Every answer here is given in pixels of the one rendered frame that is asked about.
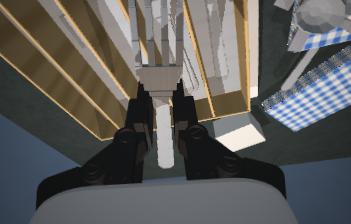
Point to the white fork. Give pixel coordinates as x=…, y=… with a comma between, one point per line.
x=189, y=69
x=156, y=4

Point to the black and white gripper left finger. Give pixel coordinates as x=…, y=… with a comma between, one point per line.
x=121, y=162

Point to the white rectangular block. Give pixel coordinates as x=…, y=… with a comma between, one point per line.
x=238, y=131

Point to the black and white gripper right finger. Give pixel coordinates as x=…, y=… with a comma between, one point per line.
x=204, y=156

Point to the blue and white checkered towel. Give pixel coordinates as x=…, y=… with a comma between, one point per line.
x=318, y=40
x=321, y=92

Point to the grey metal spoon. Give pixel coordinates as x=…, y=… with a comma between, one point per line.
x=296, y=72
x=217, y=44
x=321, y=16

